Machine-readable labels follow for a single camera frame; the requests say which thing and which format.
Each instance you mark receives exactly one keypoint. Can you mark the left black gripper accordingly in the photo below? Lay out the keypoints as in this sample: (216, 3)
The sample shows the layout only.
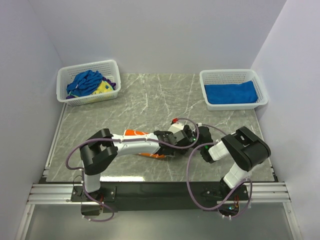
(168, 133)

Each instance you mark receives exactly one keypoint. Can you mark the orange towel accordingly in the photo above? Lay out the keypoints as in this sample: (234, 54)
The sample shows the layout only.
(131, 132)

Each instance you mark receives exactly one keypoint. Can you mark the blue towel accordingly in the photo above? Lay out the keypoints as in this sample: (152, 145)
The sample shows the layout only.
(223, 94)
(84, 83)

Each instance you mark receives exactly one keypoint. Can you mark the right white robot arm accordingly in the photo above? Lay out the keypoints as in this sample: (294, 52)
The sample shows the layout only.
(245, 147)

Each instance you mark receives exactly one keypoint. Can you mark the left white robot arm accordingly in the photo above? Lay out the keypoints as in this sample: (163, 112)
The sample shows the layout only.
(103, 147)

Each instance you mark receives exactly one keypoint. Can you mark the black base beam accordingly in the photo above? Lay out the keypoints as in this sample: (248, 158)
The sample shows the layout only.
(149, 196)

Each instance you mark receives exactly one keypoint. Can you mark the right white plastic basket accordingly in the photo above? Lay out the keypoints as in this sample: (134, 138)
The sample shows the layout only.
(232, 76)

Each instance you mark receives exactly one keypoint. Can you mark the white plastic basket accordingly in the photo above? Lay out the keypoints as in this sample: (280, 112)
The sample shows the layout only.
(108, 68)
(232, 76)

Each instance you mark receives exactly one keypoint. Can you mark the purple towel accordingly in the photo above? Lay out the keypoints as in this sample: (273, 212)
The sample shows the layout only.
(111, 83)

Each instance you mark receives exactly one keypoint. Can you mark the yellow patterned towel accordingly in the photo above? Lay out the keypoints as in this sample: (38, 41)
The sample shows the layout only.
(104, 87)

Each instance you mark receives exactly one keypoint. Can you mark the left white plastic basket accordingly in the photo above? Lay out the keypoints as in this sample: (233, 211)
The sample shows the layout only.
(108, 68)

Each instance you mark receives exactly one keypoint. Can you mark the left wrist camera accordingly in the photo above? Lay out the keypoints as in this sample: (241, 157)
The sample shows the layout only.
(176, 126)

